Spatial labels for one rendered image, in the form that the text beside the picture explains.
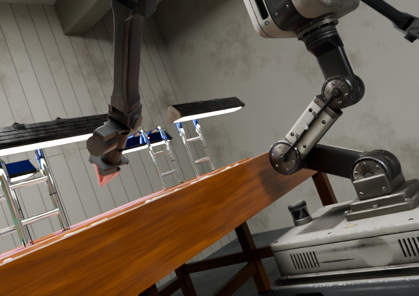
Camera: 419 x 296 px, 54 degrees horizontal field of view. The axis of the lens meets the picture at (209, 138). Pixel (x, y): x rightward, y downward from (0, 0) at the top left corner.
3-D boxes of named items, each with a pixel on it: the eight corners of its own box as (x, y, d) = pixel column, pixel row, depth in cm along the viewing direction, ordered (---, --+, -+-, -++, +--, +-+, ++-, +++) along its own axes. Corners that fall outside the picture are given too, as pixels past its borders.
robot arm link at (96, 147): (144, 114, 111) (119, 99, 113) (119, 125, 101) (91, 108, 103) (131, 150, 117) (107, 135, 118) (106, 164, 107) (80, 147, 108)
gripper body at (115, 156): (86, 161, 116) (93, 139, 113) (113, 153, 125) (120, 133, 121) (101, 174, 114) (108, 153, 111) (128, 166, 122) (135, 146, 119)
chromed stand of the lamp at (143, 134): (191, 195, 237) (164, 123, 239) (169, 205, 220) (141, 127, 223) (167, 204, 247) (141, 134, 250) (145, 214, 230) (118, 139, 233)
